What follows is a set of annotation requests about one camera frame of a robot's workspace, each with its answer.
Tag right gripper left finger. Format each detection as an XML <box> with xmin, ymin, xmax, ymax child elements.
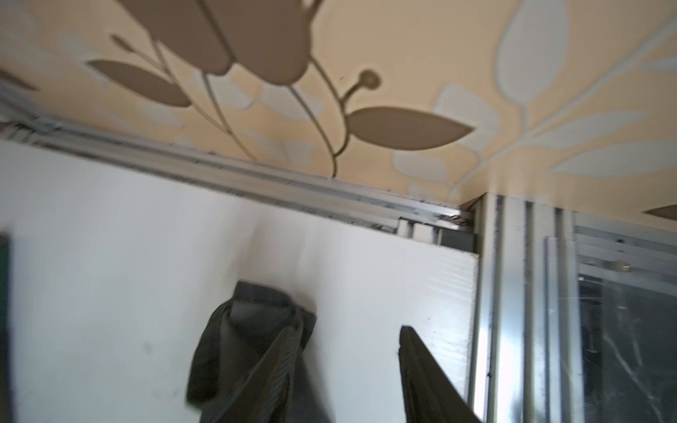
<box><xmin>211</xmin><ymin>324</ymin><xmax>303</xmax><ymax>422</ymax></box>

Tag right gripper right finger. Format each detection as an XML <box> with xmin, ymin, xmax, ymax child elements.
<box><xmin>398</xmin><ymin>326</ymin><xmax>481</xmax><ymax>423</ymax></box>

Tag dark grey trousers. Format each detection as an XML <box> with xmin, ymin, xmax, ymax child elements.
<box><xmin>186</xmin><ymin>280</ymin><xmax>330</xmax><ymax>422</ymax></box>

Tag dark green pipe wrench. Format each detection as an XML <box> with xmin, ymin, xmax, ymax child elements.
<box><xmin>1</xmin><ymin>234</ymin><xmax>13</xmax><ymax>423</ymax></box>

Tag aluminium frame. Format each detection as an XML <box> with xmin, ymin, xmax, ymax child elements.
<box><xmin>0</xmin><ymin>78</ymin><xmax>677</xmax><ymax>423</ymax></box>

